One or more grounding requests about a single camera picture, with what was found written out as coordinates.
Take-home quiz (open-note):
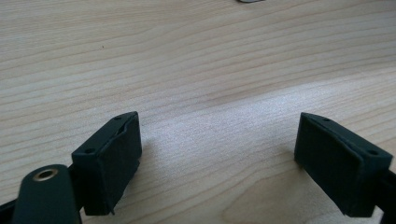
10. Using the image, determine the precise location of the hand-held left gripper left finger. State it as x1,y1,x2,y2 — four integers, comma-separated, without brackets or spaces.
70,110,143,217

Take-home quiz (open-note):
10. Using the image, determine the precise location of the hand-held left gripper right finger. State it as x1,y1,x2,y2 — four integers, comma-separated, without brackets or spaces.
293,111,394,218

